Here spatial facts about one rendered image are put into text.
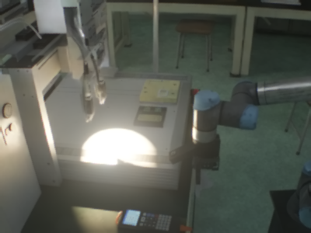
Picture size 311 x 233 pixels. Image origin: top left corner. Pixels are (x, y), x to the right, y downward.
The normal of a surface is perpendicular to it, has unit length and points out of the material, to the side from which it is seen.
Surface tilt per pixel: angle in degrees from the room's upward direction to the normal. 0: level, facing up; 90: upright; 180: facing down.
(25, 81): 90
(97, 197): 0
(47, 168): 90
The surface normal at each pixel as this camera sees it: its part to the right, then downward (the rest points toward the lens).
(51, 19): -0.14, 0.55
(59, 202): -0.01, -0.83
